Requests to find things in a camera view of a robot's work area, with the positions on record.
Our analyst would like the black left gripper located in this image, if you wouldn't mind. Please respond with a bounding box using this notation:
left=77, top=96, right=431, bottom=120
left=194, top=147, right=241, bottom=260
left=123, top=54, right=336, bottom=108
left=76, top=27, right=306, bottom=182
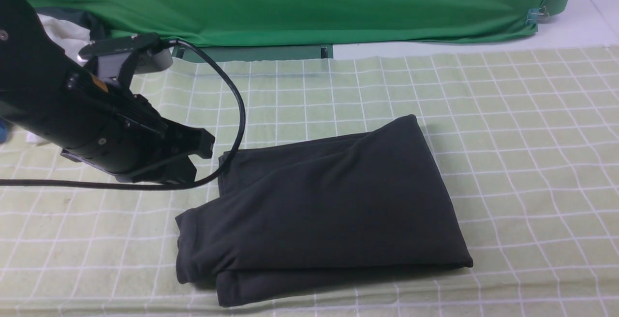
left=19, top=71, right=215, bottom=185

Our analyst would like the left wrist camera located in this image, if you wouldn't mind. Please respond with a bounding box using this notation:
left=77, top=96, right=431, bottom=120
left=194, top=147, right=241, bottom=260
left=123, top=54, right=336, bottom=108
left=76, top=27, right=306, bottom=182
left=78, top=33, right=173, bottom=88

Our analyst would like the blue object at edge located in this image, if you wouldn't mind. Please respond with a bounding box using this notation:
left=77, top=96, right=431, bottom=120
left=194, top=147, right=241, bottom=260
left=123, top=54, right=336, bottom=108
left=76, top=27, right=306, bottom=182
left=0, top=119, right=9, bottom=144

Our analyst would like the teal binder clip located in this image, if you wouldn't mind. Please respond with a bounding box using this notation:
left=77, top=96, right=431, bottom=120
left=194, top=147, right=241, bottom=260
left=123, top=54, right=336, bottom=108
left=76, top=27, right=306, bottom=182
left=525, top=6, right=550, bottom=26

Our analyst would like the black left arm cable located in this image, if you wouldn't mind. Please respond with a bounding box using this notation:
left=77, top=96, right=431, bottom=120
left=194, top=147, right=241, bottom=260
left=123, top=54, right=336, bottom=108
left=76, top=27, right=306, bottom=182
left=0, top=39, right=247, bottom=192

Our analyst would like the dark green metal base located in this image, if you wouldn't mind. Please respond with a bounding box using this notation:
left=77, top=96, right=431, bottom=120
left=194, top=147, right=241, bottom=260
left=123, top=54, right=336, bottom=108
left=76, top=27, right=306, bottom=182
left=200, top=44, right=333, bottom=62

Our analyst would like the crumpled white shirt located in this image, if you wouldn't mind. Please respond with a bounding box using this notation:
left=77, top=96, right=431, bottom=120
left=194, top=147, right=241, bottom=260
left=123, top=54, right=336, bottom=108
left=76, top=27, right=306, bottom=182
left=27, top=14, right=92, bottom=146

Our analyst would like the dark gray long-sleeved shirt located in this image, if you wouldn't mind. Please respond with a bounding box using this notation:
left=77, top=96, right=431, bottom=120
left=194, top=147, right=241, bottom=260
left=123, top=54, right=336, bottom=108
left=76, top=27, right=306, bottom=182
left=176, top=115, right=473, bottom=307

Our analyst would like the green backdrop cloth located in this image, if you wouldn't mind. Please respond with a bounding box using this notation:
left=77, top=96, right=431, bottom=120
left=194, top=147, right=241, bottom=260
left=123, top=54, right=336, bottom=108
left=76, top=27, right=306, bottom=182
left=28, top=0, right=568, bottom=47

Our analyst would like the dark cloth behind white shirt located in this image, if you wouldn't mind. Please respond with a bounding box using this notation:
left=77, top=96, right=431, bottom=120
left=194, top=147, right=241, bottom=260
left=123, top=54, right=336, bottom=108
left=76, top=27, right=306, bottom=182
left=35, top=7, right=110, bottom=41

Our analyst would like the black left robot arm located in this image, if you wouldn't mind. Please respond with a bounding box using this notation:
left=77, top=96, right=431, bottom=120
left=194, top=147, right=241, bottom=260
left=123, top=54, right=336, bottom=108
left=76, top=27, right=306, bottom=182
left=0, top=0, right=215, bottom=185

